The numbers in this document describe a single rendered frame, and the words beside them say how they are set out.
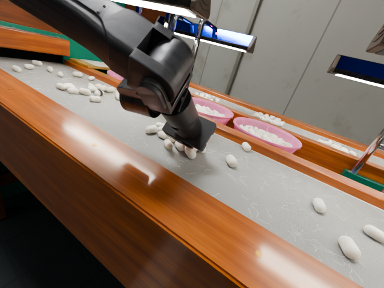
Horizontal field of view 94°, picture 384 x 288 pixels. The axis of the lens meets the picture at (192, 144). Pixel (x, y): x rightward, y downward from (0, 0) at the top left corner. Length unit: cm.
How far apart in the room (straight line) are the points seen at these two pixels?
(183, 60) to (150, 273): 29
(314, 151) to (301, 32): 169
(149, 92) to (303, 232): 33
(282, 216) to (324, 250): 7
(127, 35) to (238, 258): 27
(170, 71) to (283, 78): 218
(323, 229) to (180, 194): 27
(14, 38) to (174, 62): 88
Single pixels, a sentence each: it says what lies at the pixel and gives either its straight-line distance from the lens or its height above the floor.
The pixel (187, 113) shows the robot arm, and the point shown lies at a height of 87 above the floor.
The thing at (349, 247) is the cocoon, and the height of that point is 76.
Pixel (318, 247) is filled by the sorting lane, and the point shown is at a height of 74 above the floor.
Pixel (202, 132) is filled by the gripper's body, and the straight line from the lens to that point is 37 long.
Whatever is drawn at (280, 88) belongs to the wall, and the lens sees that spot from 236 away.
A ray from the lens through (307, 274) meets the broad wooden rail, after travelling 29.
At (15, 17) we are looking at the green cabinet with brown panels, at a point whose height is 90.
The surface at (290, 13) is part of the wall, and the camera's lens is 249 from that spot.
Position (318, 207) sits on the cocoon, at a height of 75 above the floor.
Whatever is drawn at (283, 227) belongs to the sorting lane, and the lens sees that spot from 36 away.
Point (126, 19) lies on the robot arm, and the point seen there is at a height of 96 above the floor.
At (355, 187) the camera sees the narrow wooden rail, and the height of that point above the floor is 76.
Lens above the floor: 95
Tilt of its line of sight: 25 degrees down
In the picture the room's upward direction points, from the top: 17 degrees clockwise
